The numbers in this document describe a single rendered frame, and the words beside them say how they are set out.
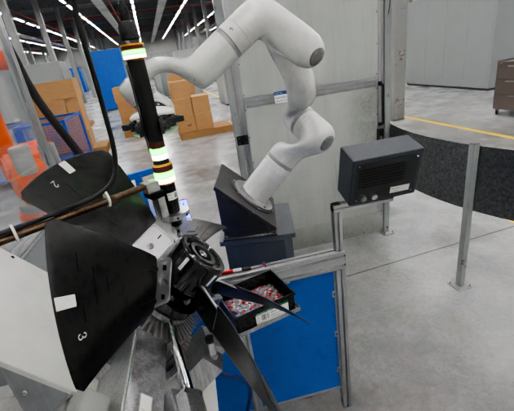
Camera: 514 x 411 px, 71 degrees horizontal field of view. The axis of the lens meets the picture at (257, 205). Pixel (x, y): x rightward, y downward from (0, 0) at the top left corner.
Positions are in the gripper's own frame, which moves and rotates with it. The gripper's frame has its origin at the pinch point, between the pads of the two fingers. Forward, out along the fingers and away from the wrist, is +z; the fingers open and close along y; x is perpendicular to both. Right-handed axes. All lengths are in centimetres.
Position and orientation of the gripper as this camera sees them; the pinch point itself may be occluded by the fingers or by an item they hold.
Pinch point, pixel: (151, 126)
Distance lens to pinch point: 80.0
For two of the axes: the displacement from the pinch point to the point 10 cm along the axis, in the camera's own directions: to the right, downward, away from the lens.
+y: -9.7, 2.0, -1.2
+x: -1.4, -9.1, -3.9
